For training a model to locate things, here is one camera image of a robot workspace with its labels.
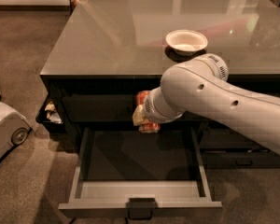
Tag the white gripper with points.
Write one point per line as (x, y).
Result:
(151, 107)

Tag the red coke can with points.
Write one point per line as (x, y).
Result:
(146, 126)

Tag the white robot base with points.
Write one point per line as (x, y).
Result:
(14, 128)

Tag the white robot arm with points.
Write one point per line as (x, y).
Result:
(200, 86)

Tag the open grey middle drawer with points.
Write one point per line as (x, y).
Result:
(140, 176)

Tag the dark top drawer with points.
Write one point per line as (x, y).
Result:
(99, 107)

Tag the dark drawer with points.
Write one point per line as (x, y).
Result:
(218, 137)
(222, 159)
(99, 107)

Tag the dark right middle drawer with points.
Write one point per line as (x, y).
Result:
(218, 137)

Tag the dark grey counter cabinet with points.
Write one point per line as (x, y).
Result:
(119, 47)

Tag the dark right bottom drawer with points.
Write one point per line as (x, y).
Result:
(222, 159)

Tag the black bin with trash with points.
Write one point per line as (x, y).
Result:
(49, 118)

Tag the white paper bowl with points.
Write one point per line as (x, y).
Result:
(186, 42)

